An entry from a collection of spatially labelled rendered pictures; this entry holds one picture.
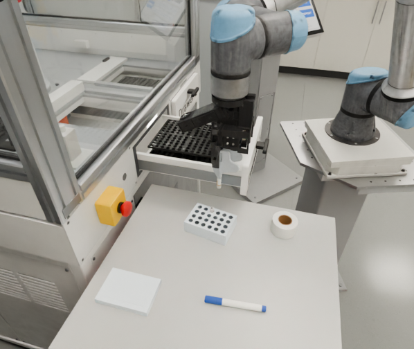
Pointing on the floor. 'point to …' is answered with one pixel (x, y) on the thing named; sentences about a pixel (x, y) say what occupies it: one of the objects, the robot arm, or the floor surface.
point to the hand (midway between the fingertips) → (217, 171)
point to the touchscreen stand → (269, 167)
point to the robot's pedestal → (331, 206)
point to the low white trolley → (215, 282)
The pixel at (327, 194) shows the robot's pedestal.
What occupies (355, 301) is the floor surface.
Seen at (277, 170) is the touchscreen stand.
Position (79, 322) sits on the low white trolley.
